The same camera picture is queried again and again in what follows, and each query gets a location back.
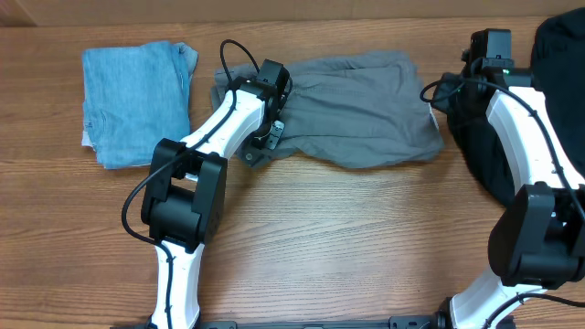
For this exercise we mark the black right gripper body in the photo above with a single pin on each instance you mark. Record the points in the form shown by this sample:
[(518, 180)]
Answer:
[(451, 98)]

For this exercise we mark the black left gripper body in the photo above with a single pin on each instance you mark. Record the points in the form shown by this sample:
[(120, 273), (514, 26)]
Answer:
[(263, 143)]

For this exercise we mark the grey shorts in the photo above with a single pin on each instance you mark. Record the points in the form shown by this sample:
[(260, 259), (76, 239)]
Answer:
[(355, 111)]

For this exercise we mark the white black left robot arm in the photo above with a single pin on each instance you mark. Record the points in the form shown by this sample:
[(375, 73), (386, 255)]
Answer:
[(184, 194)]

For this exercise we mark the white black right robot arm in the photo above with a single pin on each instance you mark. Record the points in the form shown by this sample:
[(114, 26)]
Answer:
[(502, 118)]

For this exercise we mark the black garment pile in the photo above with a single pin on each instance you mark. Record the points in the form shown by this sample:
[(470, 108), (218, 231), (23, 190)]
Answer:
[(557, 61)]

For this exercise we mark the folded blue denim jeans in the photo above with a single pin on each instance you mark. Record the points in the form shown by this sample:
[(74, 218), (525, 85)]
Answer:
[(133, 98)]

